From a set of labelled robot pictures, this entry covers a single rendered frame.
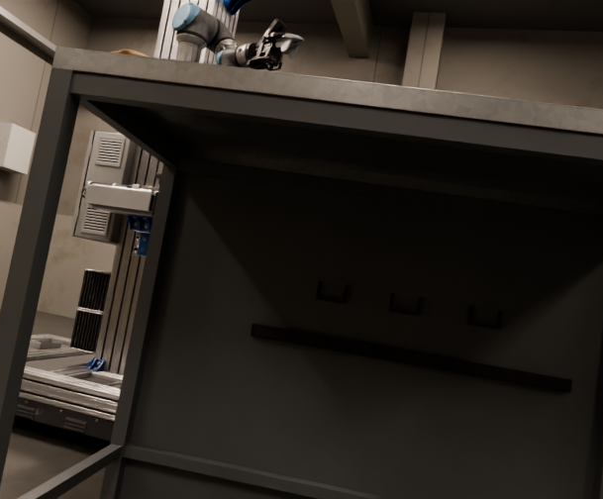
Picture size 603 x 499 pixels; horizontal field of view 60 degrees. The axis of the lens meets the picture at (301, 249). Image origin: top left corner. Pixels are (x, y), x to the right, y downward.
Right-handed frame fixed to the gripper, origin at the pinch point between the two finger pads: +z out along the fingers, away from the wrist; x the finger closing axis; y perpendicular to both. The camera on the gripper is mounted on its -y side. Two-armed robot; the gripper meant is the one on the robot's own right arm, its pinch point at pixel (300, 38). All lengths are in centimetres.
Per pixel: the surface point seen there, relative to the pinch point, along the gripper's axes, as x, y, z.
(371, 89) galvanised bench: 36, 47, 60
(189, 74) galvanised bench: 53, 51, 34
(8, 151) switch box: -71, -18, -432
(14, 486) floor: 17, 150, -45
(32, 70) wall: -75, -112, -463
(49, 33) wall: -78, -160, -468
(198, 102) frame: 51, 55, 36
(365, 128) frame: 34, 53, 60
